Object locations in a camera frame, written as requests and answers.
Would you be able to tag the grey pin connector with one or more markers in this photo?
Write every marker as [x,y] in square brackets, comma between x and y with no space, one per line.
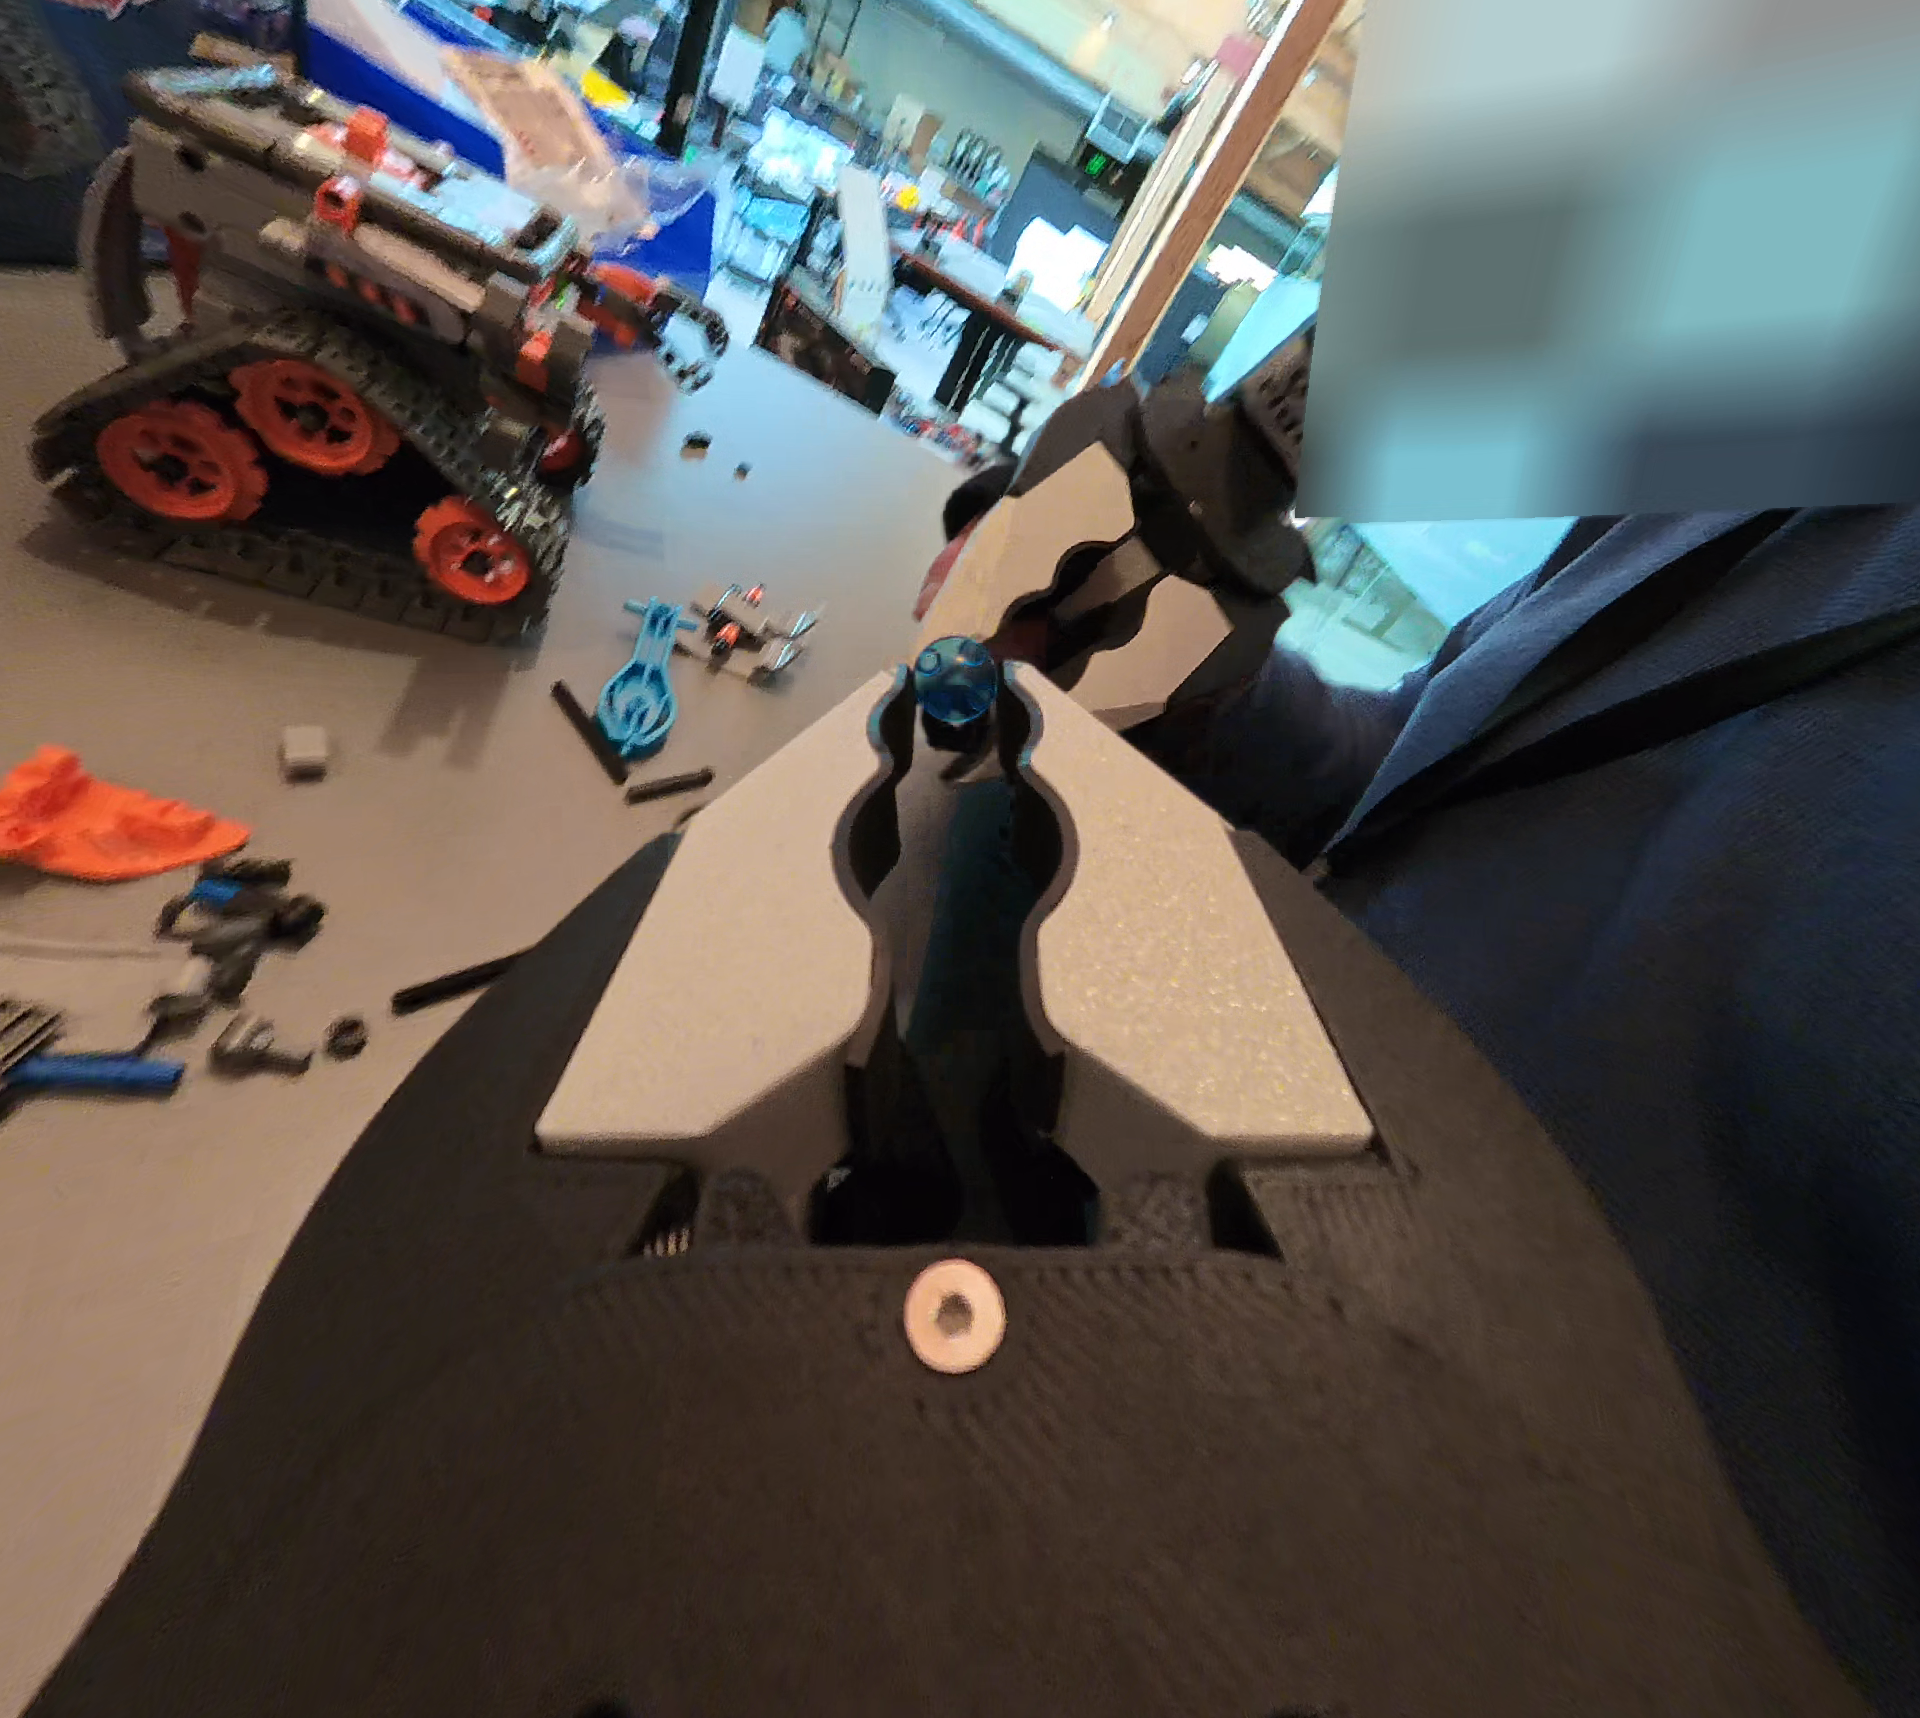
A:
[259,1043]

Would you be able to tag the orange sloped panel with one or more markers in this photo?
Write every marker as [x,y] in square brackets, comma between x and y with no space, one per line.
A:
[104,826]

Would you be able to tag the black round brick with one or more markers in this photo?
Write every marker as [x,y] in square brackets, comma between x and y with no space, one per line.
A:
[956,729]

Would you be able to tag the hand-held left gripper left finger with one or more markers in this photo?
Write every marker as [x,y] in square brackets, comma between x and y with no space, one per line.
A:
[705,998]

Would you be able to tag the blue transparent dome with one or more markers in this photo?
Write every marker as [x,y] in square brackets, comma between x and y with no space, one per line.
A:
[956,672]

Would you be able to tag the blue pin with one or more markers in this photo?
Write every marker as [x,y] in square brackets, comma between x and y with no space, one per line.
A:
[91,1075]

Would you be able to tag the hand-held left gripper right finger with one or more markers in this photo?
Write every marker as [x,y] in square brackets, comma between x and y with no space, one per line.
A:
[1201,998]

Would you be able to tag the person's right forearm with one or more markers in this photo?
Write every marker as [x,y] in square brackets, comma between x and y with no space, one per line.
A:
[1321,743]

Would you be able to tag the blue plastic separator tool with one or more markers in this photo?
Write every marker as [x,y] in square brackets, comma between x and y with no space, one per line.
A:
[644,698]

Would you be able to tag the clear plastic bag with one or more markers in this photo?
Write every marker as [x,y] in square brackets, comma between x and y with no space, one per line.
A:
[555,128]

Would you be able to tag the small dark bush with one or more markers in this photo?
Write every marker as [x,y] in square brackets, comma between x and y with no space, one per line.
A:
[345,1037]

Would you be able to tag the grey orange toy tracked robot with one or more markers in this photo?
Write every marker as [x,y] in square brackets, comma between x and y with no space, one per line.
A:
[330,322]

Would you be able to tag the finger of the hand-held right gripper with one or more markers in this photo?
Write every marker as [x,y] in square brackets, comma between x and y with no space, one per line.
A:
[1179,647]
[1035,533]

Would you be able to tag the small grey beam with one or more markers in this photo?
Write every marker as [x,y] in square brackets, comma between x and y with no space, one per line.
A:
[306,752]

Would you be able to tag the short dark grey axle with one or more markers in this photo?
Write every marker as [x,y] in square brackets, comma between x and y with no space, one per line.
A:
[670,784]

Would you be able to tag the person's right hand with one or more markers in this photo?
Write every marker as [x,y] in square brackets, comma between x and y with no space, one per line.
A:
[956,548]

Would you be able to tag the dark grey frame connector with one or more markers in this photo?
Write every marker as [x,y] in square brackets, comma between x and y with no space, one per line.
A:
[27,1037]

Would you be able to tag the grey angled connector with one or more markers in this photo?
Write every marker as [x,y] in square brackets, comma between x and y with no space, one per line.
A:
[203,976]

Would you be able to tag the black axle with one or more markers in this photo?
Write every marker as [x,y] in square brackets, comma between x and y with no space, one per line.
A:
[452,982]

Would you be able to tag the grey panel hinge assembly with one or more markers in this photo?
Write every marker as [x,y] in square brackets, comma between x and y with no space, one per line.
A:
[759,631]

